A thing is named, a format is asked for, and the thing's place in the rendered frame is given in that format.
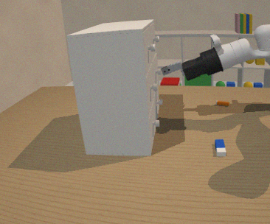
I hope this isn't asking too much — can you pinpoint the blue and white eraser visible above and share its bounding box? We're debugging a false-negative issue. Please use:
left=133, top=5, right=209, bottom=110
left=215, top=139, right=226, bottom=156

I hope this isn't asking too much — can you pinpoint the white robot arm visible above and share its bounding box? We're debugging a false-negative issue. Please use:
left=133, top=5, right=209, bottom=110
left=230, top=24, right=270, bottom=64

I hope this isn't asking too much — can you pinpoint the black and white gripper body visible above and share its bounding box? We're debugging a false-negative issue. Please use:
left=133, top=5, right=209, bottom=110
left=182, top=35, right=238, bottom=81

